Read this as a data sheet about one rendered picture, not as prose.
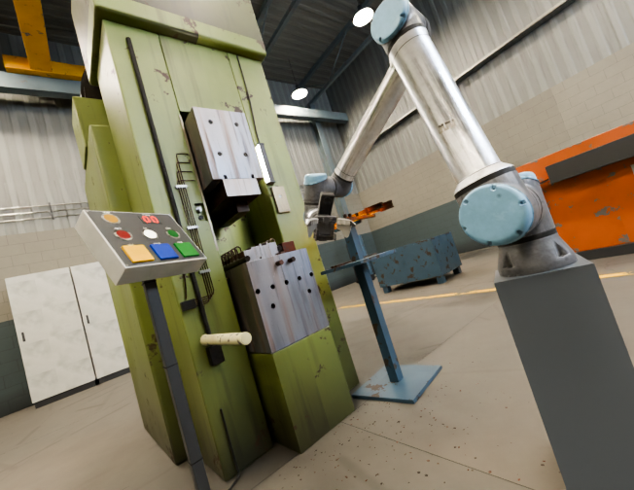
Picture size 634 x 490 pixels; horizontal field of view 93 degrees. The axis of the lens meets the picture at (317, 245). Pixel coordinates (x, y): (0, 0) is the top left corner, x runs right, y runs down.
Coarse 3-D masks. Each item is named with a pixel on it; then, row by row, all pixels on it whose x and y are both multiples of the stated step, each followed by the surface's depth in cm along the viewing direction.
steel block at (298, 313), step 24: (240, 264) 147; (264, 264) 149; (288, 264) 158; (240, 288) 152; (264, 288) 146; (288, 288) 154; (312, 288) 164; (240, 312) 157; (264, 312) 143; (288, 312) 150; (312, 312) 160; (264, 336) 142; (288, 336) 147
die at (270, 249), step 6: (258, 246) 156; (264, 246) 159; (270, 246) 161; (276, 246) 163; (240, 252) 153; (246, 252) 151; (252, 252) 153; (258, 252) 155; (264, 252) 158; (270, 252) 160; (276, 252) 162; (234, 258) 159; (240, 258) 154; (252, 258) 152; (258, 258) 154
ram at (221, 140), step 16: (192, 112) 154; (208, 112) 158; (224, 112) 164; (192, 128) 158; (208, 128) 156; (224, 128) 161; (240, 128) 168; (192, 144) 161; (208, 144) 153; (224, 144) 159; (240, 144) 166; (208, 160) 151; (224, 160) 156; (240, 160) 163; (256, 160) 169; (208, 176) 153; (224, 176) 156; (240, 176) 160; (256, 176) 167; (208, 192) 167
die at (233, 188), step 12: (228, 180) 155; (240, 180) 160; (252, 180) 164; (216, 192) 161; (228, 192) 153; (240, 192) 158; (252, 192) 162; (216, 204) 164; (228, 204) 166; (216, 216) 182
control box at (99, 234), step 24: (96, 216) 101; (120, 216) 109; (168, 216) 128; (96, 240) 97; (120, 240) 99; (144, 240) 107; (168, 240) 116; (192, 240) 126; (120, 264) 93; (144, 264) 98; (168, 264) 107; (192, 264) 118
